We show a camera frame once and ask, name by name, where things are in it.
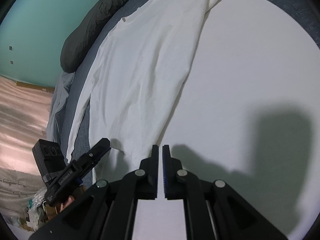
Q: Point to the pile of cardboard boxes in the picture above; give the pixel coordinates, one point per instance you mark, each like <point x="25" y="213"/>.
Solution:
<point x="25" y="223"/>

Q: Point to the clear plastic bag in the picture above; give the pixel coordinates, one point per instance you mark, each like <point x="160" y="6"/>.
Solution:
<point x="36" y="200"/>

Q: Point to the white long-sleeved shirt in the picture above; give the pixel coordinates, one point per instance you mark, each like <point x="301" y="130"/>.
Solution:
<point x="150" y="67"/>

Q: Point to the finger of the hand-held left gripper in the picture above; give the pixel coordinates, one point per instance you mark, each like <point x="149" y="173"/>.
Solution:
<point x="97" y="152"/>

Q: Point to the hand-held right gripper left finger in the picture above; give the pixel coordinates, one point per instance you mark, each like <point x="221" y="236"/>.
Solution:
<point x="156" y="172"/>

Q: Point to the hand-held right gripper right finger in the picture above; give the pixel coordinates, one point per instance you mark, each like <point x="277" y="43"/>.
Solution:
<point x="165" y="175"/>

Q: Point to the blue patterned bed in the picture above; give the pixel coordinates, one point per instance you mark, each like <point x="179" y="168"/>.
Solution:
<point x="287" y="2"/>

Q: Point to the light grey blanket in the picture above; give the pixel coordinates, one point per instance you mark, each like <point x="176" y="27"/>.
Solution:
<point x="58" y="100"/>

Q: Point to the pink curtain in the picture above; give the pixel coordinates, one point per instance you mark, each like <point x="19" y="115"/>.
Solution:
<point x="20" y="130"/>

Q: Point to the dark grey pillow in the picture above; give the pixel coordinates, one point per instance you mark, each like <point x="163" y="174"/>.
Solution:
<point x="95" y="22"/>

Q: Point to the wooden board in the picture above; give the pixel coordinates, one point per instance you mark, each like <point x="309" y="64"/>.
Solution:
<point x="32" y="86"/>

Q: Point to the person's left hand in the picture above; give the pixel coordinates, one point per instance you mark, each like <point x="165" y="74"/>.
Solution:
<point x="73" y="196"/>

